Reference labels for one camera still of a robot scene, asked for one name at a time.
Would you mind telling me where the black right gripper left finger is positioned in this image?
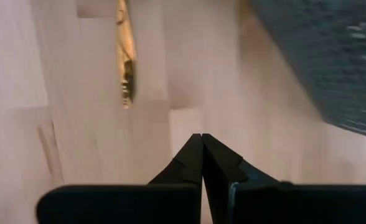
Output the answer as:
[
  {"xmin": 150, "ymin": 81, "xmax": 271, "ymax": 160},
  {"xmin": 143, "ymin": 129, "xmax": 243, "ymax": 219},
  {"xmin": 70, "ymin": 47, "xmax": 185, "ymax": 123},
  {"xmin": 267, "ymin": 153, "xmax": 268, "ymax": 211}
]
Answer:
[{"xmin": 35, "ymin": 133, "xmax": 203, "ymax": 224}]

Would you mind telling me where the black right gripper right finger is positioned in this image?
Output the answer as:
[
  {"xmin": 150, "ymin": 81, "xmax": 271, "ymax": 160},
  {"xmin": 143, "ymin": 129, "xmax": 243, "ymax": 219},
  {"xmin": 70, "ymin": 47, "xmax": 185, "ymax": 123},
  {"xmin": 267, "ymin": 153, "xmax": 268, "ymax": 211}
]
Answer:
[{"xmin": 202, "ymin": 133, "xmax": 366, "ymax": 224}]

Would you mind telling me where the grey mesh cutlery caddy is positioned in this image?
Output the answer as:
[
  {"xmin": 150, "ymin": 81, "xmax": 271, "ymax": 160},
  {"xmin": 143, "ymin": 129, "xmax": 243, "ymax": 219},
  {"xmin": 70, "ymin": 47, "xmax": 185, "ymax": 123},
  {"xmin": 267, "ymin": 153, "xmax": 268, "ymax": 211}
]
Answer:
[{"xmin": 248, "ymin": 0, "xmax": 366, "ymax": 141}]

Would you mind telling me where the gold fork green handle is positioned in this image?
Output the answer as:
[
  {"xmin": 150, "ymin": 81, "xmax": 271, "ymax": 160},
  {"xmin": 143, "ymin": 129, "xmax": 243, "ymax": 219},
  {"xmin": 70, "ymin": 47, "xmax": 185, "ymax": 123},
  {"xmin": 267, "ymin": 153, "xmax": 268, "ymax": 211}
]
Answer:
[{"xmin": 115, "ymin": 0, "xmax": 138, "ymax": 110}]

